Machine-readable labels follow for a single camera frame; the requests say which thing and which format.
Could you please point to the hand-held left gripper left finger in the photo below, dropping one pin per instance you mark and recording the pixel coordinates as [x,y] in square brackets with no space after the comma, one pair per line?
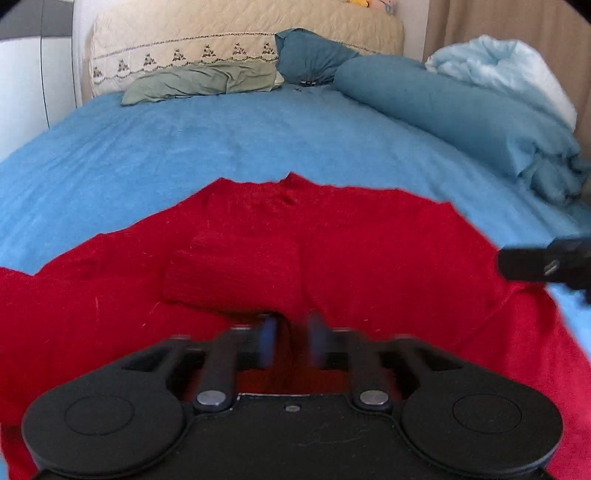
[268,339]

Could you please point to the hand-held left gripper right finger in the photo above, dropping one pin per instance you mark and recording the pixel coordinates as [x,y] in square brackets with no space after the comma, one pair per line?
[316,339]

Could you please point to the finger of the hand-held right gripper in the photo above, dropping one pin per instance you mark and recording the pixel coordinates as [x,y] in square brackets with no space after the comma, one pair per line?
[545,263]

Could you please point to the red knitted sweater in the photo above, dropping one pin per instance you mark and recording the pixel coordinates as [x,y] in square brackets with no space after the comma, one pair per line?
[369,258]

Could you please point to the teal rolled blanket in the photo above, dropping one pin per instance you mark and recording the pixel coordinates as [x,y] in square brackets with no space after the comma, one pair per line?
[443,110]

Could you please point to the light blue duvet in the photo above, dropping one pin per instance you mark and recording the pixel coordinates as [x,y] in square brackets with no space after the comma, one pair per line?
[503,64]

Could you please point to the blue bed sheet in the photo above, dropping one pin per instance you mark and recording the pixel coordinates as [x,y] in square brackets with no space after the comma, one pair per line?
[184,147]

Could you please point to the beige curtain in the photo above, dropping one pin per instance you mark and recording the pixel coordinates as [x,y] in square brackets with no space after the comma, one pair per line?
[521,27]

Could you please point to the green pillowcase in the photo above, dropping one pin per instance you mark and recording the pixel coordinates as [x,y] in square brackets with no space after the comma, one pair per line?
[203,81]

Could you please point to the beige embroidered pillow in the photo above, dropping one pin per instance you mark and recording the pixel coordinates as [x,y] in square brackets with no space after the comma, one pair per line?
[221,41]

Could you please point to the yellow plush toy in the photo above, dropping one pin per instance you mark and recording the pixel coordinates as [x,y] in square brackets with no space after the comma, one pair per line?
[359,3]

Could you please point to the white cabinet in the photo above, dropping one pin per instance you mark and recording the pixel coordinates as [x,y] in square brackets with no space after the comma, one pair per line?
[27,83]

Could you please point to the white headboard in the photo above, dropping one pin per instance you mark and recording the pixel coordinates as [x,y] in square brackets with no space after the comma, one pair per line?
[87,27]

